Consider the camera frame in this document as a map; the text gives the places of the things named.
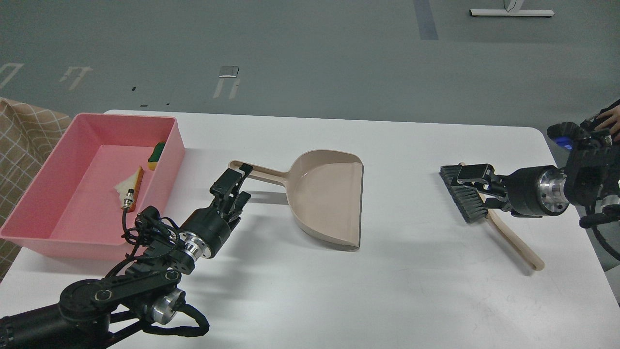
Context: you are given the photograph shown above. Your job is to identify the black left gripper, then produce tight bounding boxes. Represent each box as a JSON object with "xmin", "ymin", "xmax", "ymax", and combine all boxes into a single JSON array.
[{"xmin": 179, "ymin": 163, "xmax": 254, "ymax": 259}]

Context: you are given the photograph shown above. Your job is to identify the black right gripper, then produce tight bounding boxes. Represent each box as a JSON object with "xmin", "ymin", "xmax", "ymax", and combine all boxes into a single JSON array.
[{"xmin": 456, "ymin": 164, "xmax": 569, "ymax": 217}]

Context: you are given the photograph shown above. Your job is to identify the beige hand brush black bristles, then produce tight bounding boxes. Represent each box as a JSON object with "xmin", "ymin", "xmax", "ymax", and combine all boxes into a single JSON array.
[{"xmin": 439, "ymin": 164, "xmax": 545, "ymax": 271}]

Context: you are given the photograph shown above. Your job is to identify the beige plastic dustpan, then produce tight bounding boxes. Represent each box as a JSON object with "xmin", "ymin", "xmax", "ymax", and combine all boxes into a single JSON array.
[{"xmin": 248, "ymin": 149, "xmax": 364, "ymax": 250}]

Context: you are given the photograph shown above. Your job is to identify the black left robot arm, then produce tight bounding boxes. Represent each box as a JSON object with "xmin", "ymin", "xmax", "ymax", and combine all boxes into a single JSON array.
[{"xmin": 1, "ymin": 163, "xmax": 253, "ymax": 349}]

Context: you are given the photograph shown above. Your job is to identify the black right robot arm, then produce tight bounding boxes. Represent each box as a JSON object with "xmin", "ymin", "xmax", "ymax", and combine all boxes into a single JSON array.
[{"xmin": 440, "ymin": 118, "xmax": 619, "ymax": 270}]

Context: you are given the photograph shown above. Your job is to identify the pink plastic bin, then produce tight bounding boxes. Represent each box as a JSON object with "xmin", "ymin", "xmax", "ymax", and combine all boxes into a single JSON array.
[{"xmin": 1, "ymin": 113, "xmax": 185, "ymax": 261}]

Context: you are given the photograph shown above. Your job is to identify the person's hand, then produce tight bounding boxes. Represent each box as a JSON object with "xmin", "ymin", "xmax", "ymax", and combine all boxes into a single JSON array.
[{"xmin": 595, "ymin": 105, "xmax": 620, "ymax": 142}]

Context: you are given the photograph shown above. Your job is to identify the yellow sponge piece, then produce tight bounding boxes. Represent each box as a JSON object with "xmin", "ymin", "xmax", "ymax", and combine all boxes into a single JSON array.
[{"xmin": 147, "ymin": 142, "xmax": 166, "ymax": 171}]

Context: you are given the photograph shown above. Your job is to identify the white bread slice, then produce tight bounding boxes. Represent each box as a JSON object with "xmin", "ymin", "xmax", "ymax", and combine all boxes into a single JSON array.
[{"xmin": 114, "ymin": 166, "xmax": 145, "ymax": 212}]

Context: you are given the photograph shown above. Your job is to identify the white table leg base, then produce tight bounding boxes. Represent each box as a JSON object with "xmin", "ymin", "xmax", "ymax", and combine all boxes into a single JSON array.
[{"xmin": 469, "ymin": 0, "xmax": 555, "ymax": 18}]

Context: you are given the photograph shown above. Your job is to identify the beige checkered cloth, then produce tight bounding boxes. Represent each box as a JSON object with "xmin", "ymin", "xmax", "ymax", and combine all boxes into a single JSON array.
[{"xmin": 0, "ymin": 97, "xmax": 71, "ymax": 280}]

